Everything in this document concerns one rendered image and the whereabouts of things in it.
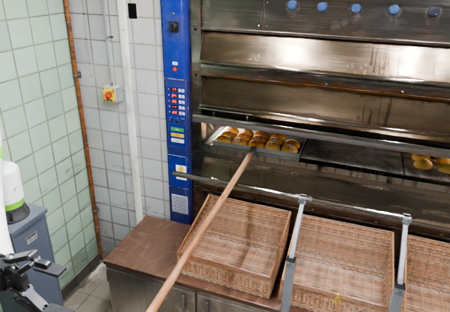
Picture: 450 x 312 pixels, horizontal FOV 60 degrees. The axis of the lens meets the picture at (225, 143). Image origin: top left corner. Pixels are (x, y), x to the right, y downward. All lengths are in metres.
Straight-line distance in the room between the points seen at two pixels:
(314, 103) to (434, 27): 0.66
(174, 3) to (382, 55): 1.12
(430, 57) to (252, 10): 0.91
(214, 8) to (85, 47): 0.91
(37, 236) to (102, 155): 1.09
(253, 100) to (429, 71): 0.90
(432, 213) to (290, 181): 0.78
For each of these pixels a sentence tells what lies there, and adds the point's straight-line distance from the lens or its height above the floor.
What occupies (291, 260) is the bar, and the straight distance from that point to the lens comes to 1.95.
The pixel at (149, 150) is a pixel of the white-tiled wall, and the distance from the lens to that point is 2.67.
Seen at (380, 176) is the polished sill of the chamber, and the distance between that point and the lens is 2.33.
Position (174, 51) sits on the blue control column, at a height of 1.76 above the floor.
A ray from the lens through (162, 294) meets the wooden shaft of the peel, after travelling 1.44.
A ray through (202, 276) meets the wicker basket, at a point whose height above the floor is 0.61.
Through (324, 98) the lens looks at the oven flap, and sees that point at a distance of 2.19.
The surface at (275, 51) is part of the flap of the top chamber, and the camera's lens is 2.17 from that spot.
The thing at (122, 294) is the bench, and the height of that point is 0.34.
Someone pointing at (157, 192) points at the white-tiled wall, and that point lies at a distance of 2.80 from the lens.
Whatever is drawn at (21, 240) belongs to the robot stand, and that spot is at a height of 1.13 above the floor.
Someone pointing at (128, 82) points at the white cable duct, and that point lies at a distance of 2.56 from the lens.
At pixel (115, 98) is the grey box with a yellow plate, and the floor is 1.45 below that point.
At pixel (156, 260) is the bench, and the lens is 2.51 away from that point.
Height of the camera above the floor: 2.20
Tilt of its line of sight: 24 degrees down
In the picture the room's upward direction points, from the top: 1 degrees clockwise
